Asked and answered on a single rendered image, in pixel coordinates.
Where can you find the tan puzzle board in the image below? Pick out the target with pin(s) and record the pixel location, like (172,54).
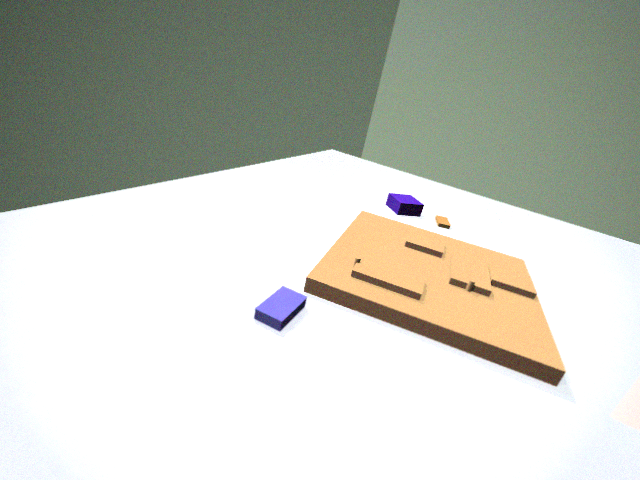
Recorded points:
(472,299)

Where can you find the small orange block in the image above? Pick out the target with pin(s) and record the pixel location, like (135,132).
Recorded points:
(442,222)

